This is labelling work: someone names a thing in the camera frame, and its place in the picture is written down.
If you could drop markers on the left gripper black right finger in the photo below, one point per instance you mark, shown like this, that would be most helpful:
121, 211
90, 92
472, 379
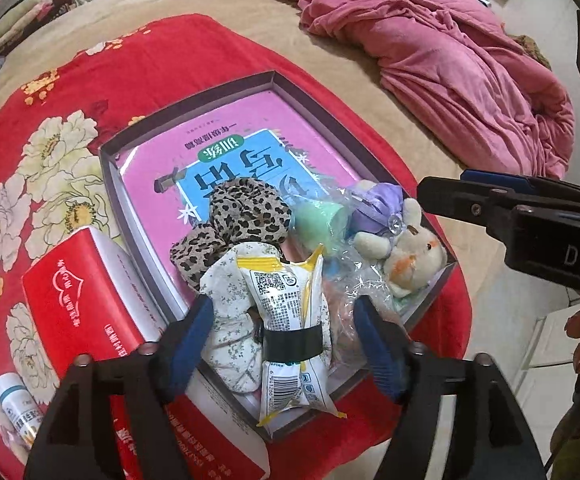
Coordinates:
385, 346

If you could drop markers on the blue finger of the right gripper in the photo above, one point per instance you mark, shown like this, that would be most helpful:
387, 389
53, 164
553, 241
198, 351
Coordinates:
524, 184
479, 199

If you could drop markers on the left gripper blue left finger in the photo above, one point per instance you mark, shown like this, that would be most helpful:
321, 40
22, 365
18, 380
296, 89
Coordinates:
182, 345

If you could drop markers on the white floral scrunchie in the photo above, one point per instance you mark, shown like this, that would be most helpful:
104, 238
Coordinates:
231, 350

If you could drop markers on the pink item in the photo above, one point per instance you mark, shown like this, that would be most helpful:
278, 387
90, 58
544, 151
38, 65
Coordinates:
347, 276

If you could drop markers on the purple hat bunny plush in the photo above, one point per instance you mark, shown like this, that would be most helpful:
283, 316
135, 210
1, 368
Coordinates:
386, 228

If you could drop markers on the white yellow snack packets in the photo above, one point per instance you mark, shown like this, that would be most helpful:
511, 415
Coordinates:
295, 333

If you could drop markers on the green sponge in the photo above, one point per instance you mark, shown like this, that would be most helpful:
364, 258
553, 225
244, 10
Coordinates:
320, 223

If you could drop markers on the leopard print scrunchie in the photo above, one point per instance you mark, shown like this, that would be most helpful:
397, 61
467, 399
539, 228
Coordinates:
241, 210

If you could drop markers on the red and white carton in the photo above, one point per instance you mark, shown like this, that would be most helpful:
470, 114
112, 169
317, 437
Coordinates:
87, 297

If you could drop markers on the white supplement bottle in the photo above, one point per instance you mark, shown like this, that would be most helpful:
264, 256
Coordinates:
20, 408

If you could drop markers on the pink quilt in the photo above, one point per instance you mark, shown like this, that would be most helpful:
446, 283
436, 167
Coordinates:
452, 65

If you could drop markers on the dark shallow cardboard box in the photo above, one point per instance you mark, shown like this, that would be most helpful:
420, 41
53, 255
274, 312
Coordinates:
358, 154

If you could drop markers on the pink and blue book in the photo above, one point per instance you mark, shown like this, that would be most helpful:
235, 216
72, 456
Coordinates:
163, 179

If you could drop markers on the red floral blanket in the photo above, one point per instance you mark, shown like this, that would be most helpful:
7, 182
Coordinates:
147, 69

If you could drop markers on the beige bed cover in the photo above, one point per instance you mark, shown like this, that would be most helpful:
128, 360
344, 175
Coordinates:
54, 179

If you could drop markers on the folded blankets stack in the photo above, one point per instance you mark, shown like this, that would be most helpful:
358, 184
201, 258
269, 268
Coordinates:
27, 16

